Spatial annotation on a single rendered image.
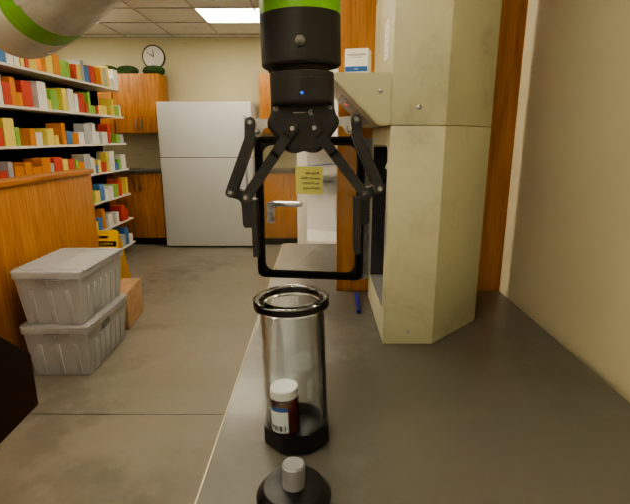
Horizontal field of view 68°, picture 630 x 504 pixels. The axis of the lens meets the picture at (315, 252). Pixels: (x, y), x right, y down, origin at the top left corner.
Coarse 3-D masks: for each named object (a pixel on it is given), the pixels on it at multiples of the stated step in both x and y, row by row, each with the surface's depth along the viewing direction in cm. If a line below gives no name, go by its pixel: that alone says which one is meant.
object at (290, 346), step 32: (288, 288) 70; (320, 288) 69; (288, 320) 62; (320, 320) 65; (288, 352) 64; (320, 352) 66; (288, 384) 65; (320, 384) 67; (288, 416) 66; (320, 416) 68
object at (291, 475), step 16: (288, 464) 56; (304, 464) 56; (272, 480) 58; (288, 480) 55; (304, 480) 56; (320, 480) 58; (256, 496) 57; (272, 496) 55; (288, 496) 55; (304, 496) 55; (320, 496) 55
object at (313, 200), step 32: (288, 160) 127; (320, 160) 126; (352, 160) 125; (288, 192) 129; (320, 192) 128; (352, 192) 127; (288, 224) 131; (320, 224) 130; (352, 224) 129; (288, 256) 134; (320, 256) 132; (352, 256) 131
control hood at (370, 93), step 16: (336, 80) 91; (352, 80) 91; (368, 80) 91; (384, 80) 91; (336, 96) 114; (352, 96) 92; (368, 96) 91; (384, 96) 91; (368, 112) 92; (384, 112) 92
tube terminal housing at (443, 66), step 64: (384, 0) 102; (448, 0) 87; (384, 64) 101; (448, 64) 90; (384, 128) 101; (448, 128) 93; (448, 192) 98; (384, 256) 101; (448, 256) 102; (384, 320) 103; (448, 320) 107
